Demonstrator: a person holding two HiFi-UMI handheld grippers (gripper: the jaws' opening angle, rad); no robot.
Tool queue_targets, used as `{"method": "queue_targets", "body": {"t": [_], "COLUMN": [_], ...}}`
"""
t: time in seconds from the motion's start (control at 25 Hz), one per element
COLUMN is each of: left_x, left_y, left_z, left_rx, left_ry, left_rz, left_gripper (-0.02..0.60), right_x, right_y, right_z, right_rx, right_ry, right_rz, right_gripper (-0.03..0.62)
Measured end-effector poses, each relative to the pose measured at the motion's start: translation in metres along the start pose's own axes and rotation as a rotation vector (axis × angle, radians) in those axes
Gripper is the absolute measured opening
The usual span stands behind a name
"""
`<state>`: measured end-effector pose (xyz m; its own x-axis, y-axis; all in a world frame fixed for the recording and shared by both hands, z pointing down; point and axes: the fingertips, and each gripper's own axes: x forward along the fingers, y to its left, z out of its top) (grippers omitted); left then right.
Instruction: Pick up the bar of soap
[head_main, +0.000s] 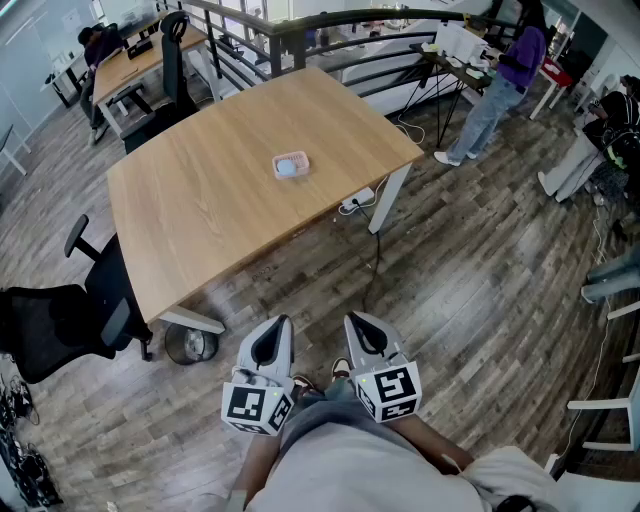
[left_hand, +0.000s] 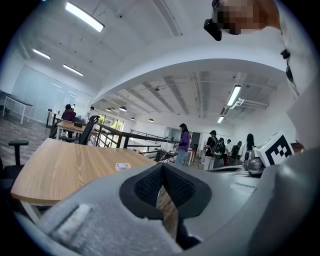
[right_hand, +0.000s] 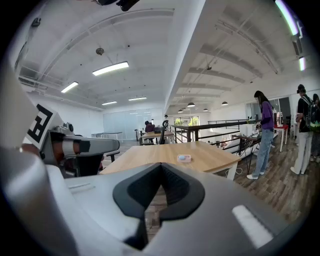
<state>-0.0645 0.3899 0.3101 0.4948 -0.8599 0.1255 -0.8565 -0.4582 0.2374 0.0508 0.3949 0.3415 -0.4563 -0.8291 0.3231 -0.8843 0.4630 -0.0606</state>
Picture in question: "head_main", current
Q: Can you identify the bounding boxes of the red-topped white-legged table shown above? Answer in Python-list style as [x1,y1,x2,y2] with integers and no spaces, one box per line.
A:
[528,56,575,122]

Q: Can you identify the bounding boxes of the white table leg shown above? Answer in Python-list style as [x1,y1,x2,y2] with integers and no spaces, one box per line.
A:
[367,162,414,235]
[158,305,227,336]

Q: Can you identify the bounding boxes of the person's left shoe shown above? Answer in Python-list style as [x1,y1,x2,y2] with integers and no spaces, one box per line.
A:
[291,374,327,401]

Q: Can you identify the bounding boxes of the person's left forearm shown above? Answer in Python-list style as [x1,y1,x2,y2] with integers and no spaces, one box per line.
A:
[231,430,282,507]

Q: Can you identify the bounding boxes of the white stool frame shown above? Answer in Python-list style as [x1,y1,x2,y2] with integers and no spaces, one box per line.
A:
[566,299,640,453]

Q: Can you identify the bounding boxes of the wooden office desk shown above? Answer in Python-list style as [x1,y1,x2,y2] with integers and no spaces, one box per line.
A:
[91,24,209,137]

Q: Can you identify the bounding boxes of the black power cable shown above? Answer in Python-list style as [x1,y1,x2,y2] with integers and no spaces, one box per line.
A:
[352,198,383,312]

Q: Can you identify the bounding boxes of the long thin white cable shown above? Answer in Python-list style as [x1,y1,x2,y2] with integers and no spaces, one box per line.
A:
[548,199,617,464]

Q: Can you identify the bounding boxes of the black hairpin-leg side table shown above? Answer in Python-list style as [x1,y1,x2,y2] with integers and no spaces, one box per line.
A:
[408,41,495,149]

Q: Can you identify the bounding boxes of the black box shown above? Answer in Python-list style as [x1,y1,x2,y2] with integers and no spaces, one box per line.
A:
[125,39,155,62]

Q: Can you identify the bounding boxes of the white looped floor cable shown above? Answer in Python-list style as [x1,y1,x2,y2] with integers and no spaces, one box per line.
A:
[396,113,427,145]

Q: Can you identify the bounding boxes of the black metal railing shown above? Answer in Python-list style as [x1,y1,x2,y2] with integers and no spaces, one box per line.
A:
[183,0,519,104]

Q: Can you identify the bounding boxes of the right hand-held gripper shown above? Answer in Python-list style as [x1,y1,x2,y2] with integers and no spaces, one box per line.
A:
[343,310,424,425]

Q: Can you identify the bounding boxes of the black high-back office chair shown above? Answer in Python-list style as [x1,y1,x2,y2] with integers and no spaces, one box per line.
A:
[119,10,202,152]

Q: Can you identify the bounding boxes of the person's right forearm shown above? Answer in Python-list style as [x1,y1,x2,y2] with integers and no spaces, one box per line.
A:
[393,413,475,472]

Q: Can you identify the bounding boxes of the pink soap dish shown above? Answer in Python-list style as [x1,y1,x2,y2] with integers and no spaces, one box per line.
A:
[271,149,312,182]

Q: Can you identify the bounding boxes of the black mesh office chair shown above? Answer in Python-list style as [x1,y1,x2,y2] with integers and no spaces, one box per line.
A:
[0,214,154,385]

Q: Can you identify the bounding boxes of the white box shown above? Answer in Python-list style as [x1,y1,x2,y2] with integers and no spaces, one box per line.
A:
[434,21,490,62]

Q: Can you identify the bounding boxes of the white power strip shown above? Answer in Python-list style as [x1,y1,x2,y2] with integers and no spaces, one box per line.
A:
[340,186,377,217]

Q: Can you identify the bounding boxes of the person's light grey top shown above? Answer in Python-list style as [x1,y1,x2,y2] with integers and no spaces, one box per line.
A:
[227,397,569,512]

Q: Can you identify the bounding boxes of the person's blue jeans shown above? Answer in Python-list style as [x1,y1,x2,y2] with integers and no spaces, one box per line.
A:
[323,375,360,402]

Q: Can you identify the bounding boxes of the dark-topped white-legged table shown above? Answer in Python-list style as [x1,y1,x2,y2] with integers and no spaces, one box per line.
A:
[0,123,32,177]

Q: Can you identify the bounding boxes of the black mesh waste bin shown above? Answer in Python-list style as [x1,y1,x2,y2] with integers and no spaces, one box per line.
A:
[164,321,221,366]

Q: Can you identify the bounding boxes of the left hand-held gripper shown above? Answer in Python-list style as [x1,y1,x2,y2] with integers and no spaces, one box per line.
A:
[221,315,297,438]

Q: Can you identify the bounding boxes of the white-legged desk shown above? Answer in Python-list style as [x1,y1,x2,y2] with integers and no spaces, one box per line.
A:
[39,51,90,109]

